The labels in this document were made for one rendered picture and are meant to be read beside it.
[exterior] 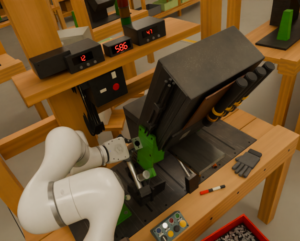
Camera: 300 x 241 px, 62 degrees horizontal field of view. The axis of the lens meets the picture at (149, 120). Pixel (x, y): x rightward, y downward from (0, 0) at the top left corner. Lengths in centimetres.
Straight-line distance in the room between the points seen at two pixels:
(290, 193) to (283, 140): 99
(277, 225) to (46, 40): 205
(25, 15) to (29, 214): 73
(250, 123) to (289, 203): 96
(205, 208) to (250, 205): 115
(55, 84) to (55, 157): 47
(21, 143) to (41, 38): 53
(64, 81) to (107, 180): 58
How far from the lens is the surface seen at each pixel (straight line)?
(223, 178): 138
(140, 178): 119
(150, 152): 112
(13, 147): 137
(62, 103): 122
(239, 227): 127
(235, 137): 159
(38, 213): 59
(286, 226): 235
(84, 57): 108
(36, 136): 136
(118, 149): 109
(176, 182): 135
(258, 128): 171
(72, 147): 65
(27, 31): 109
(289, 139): 164
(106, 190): 56
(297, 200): 252
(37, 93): 103
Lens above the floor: 197
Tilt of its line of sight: 38 degrees down
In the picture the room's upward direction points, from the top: 10 degrees counter-clockwise
